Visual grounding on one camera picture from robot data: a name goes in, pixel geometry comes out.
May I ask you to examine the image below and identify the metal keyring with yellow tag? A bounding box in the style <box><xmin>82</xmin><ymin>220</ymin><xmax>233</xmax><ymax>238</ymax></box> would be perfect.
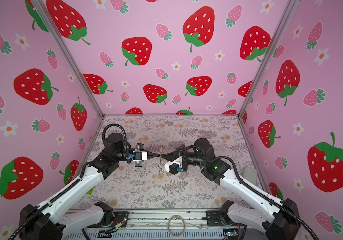
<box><xmin>157</xmin><ymin>147</ymin><xmax>163</xmax><ymax>175</ymax></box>

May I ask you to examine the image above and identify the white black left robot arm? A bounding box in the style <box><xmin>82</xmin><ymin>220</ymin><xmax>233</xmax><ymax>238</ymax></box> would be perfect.
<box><xmin>9</xmin><ymin>132</ymin><xmax>159</xmax><ymax>240</ymax></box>

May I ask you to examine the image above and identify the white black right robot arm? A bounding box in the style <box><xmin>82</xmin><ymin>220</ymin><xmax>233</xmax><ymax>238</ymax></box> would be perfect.
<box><xmin>161</xmin><ymin>138</ymin><xmax>301</xmax><ymax>240</ymax></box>

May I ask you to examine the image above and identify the white plastic case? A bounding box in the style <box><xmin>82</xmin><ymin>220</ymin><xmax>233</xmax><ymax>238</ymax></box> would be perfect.
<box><xmin>243</xmin><ymin>167</ymin><xmax>258</xmax><ymax>185</ymax></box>

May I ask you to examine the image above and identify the green snack packet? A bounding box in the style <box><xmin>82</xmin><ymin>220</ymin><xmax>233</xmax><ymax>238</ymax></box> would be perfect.
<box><xmin>86</xmin><ymin>187</ymin><xmax>94</xmax><ymax>195</ymax></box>

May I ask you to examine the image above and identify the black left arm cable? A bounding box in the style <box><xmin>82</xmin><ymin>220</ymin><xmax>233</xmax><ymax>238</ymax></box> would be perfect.
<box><xmin>101</xmin><ymin>123</ymin><xmax>130</xmax><ymax>157</ymax></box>

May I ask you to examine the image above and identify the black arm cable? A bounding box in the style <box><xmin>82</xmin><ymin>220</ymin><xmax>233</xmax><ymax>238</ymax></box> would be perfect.
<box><xmin>101</xmin><ymin>123</ymin><xmax>130</xmax><ymax>157</ymax></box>
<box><xmin>182</xmin><ymin>145</ymin><xmax>319</xmax><ymax>240</ymax></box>

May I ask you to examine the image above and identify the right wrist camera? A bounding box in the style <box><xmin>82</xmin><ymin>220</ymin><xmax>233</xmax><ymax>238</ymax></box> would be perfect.
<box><xmin>164</xmin><ymin>162</ymin><xmax>183</xmax><ymax>175</ymax></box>

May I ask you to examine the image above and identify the coiled beige cable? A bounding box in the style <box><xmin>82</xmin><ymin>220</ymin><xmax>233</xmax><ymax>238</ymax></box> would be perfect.
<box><xmin>167</xmin><ymin>214</ymin><xmax>187</xmax><ymax>238</ymax></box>

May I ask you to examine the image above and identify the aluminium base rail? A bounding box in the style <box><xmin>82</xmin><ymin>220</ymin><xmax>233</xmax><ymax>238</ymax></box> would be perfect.
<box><xmin>67</xmin><ymin>209</ymin><xmax>267</xmax><ymax>240</ymax></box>

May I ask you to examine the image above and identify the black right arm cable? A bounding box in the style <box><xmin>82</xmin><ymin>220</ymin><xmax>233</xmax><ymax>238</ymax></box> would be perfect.
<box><xmin>182</xmin><ymin>145</ymin><xmax>319</xmax><ymax>240</ymax></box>

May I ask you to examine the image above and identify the aluminium corner post left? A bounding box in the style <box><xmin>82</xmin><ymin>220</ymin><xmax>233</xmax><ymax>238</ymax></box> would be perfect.
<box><xmin>31</xmin><ymin>0</ymin><xmax>104</xmax><ymax>119</ymax></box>

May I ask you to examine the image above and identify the aluminium corner post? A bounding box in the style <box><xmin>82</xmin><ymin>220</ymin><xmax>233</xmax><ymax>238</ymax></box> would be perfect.
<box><xmin>31</xmin><ymin>0</ymin><xmax>104</xmax><ymax>119</ymax></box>
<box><xmin>238</xmin><ymin>0</ymin><xmax>300</xmax><ymax>120</ymax></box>

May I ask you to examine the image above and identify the aluminium corner post right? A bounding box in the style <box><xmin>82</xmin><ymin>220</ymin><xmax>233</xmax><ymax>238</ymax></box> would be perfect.
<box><xmin>238</xmin><ymin>0</ymin><xmax>300</xmax><ymax>120</ymax></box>

